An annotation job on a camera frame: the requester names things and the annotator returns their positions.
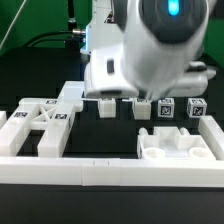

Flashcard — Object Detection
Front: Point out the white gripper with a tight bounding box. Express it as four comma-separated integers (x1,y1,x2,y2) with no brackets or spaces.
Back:
84,50,216,100

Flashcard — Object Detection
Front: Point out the white chair seat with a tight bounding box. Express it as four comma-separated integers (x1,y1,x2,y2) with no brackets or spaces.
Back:
137,126,216,161

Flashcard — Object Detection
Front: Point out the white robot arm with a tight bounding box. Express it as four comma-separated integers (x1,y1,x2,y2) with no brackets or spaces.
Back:
84,0,217,101

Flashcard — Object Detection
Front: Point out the white U-shaped fence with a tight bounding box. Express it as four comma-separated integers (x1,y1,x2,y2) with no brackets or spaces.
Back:
0,116,224,187

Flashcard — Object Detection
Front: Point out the white diagonal rod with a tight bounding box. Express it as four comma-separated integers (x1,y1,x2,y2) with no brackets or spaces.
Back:
0,0,27,51

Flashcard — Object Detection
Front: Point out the black cable with connector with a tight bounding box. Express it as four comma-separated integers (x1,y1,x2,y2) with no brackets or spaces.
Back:
23,28,88,48

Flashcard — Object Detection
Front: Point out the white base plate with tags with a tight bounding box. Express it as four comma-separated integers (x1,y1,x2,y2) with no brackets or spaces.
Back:
58,81,84,102

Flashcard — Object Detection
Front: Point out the white chair back frame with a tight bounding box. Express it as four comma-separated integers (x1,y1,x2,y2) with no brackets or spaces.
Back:
0,98,83,158

